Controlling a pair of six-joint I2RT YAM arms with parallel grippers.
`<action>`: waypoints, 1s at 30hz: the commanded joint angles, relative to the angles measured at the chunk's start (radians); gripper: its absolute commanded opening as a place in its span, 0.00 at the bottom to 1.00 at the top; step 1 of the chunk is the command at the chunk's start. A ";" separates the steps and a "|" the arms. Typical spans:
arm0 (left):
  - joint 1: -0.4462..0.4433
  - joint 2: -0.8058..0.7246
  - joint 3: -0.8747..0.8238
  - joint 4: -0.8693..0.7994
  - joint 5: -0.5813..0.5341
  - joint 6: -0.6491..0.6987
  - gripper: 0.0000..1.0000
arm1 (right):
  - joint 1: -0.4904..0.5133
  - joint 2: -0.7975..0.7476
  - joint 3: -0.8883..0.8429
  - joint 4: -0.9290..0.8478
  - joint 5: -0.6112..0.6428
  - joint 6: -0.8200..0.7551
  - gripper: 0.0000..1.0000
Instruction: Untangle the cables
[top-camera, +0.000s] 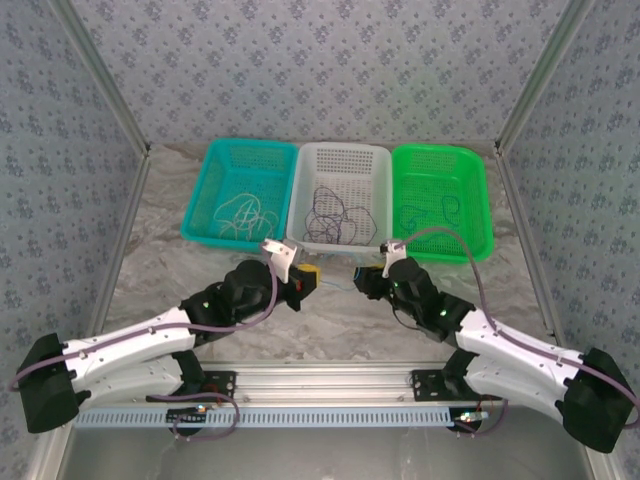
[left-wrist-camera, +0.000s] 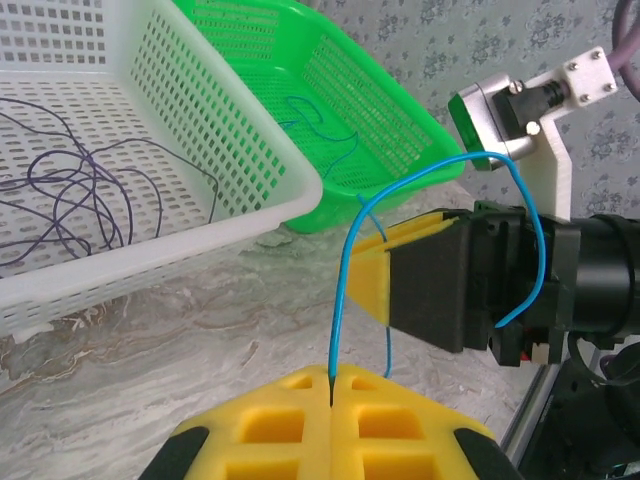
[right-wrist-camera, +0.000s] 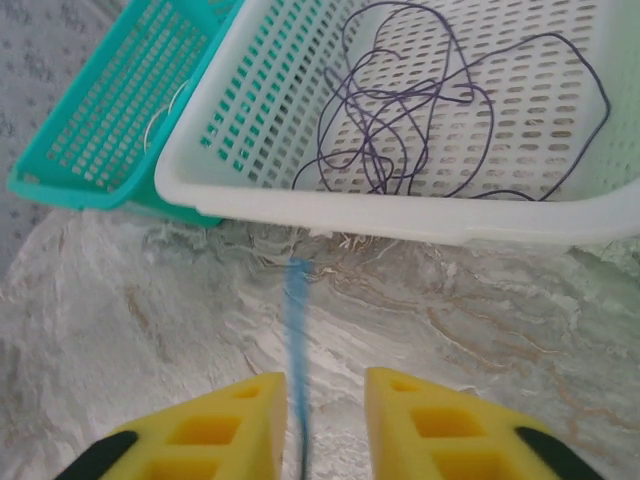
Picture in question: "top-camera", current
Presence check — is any thin blue cable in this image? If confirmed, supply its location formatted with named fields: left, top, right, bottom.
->
left=319, top=249, right=366, bottom=292
left=399, top=193, right=464, bottom=247

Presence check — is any thin black cable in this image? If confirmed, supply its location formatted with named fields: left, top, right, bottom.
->
left=302, top=202, right=379, bottom=248

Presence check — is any thin white cable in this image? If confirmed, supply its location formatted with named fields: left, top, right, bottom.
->
left=222, top=207, right=281, bottom=241
left=213, top=194, right=274, bottom=239

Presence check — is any thin purple cable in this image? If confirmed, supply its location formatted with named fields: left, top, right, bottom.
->
left=306, top=184, right=347, bottom=247

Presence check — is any white plastic basket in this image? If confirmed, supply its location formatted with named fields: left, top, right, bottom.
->
left=285, top=142, right=393, bottom=254

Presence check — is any teal plastic basket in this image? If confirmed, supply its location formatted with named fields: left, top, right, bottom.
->
left=179, top=138, right=300, bottom=253

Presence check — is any green plastic basket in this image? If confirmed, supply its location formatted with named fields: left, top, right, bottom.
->
left=391, top=143, right=496, bottom=264

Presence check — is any small black controller board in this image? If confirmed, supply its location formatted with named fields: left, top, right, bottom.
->
left=452, top=408, right=490, bottom=432
left=167, top=405, right=209, bottom=427

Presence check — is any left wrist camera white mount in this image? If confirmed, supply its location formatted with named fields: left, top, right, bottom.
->
left=262, top=238, right=302, bottom=285

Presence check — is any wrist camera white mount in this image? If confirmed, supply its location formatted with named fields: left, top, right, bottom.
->
left=378, top=239, right=410, bottom=280
left=262, top=238, right=302, bottom=285

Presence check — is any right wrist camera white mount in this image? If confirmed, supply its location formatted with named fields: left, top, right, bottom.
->
left=378, top=239, right=410, bottom=280

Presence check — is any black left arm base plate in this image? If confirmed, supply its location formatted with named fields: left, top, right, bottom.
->
left=145, top=370, right=237, bottom=404

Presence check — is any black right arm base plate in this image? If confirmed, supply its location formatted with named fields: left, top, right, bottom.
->
left=410, top=369, right=504, bottom=403

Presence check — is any aluminium mounting rail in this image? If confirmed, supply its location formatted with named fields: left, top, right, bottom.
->
left=64, top=363, right=599, bottom=405

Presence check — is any aluminium table side rail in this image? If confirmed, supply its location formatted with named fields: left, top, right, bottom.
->
left=84, top=149, right=154, bottom=341
left=492, top=147, right=564, bottom=346

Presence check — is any pale blue slotted cable duct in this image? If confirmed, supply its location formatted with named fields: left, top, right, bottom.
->
left=77, top=405, right=451, bottom=430

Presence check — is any aluminium lower frame bar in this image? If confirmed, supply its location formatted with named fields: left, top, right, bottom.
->
left=27, top=429, right=76, bottom=480
left=574, top=439, right=619, bottom=480

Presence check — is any aluminium frame post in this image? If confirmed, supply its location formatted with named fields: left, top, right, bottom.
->
left=493, top=0, right=599, bottom=156
left=49, top=0, right=152, bottom=157

